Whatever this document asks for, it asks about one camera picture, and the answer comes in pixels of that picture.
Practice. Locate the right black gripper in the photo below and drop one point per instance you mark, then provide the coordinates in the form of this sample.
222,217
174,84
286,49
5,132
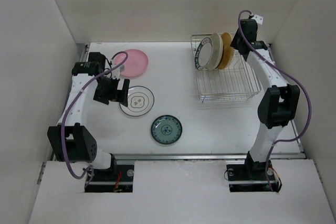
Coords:
234,41

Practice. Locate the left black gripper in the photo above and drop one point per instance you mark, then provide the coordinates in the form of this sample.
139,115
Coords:
116,95

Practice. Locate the pink plate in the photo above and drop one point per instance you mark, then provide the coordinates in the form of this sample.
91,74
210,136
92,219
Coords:
136,63

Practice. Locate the yellow plate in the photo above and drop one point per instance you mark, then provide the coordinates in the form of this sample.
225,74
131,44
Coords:
228,51

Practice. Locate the cream white plate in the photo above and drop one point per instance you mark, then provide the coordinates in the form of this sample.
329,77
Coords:
217,51

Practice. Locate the white plate green rim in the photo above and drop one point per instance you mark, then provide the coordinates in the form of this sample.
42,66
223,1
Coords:
203,53

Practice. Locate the blue floral small plate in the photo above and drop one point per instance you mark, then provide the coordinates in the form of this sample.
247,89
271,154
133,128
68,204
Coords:
166,129

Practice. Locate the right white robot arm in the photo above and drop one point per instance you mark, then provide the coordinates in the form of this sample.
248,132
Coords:
278,105

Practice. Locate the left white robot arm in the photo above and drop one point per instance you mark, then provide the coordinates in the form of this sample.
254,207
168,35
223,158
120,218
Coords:
71,141

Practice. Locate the metal wire dish rack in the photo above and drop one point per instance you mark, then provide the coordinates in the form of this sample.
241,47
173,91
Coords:
237,82

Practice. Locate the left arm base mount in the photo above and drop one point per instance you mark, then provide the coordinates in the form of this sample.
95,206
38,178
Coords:
119,180

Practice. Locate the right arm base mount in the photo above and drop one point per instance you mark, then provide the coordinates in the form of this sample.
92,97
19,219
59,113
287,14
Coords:
242,180

